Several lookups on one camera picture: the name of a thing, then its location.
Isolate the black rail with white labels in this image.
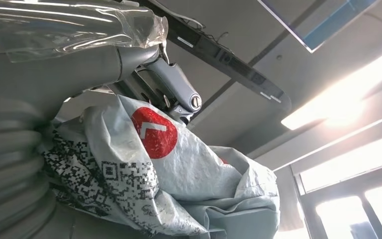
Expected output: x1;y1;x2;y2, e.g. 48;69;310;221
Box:
138;0;293;115

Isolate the rectangular ceiling light panel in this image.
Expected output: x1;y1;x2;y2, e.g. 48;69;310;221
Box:
256;0;381;54

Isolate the dark window frame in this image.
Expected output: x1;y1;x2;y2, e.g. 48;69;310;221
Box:
289;112;382;239

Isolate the white red-print courier bag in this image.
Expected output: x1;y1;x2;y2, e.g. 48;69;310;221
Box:
41;95;281;239

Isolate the clear plastic film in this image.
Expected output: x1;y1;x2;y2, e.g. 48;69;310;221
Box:
0;0;169;64

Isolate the bright ceiling strip lamp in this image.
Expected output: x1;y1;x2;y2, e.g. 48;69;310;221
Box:
281;43;382;131

